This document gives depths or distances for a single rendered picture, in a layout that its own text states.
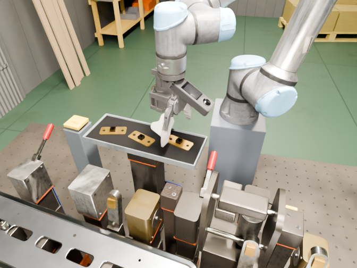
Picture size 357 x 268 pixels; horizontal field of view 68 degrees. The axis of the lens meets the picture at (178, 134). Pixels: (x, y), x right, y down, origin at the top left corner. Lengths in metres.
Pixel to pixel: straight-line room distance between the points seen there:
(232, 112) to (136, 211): 0.49
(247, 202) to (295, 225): 0.14
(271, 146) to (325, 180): 1.26
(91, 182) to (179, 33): 0.47
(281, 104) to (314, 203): 0.65
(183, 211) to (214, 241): 0.15
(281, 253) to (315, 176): 0.76
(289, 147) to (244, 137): 1.76
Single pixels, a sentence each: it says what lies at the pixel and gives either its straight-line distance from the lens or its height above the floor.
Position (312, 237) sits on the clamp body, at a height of 1.07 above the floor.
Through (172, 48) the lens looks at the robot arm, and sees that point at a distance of 0.63.
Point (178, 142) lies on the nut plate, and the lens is 0.80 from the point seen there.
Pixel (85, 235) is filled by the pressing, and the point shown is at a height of 1.00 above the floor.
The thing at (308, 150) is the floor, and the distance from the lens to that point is 2.78.
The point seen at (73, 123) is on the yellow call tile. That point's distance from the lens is 0.96.
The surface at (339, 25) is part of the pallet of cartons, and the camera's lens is 5.68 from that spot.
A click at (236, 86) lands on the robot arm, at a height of 1.25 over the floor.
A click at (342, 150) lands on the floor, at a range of 2.95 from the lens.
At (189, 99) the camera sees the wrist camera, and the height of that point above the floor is 1.34.
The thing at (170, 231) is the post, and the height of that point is 0.92.
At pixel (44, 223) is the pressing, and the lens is 0.91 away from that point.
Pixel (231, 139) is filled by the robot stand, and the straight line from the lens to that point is 1.02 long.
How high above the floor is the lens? 1.69
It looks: 39 degrees down
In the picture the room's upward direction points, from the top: straight up
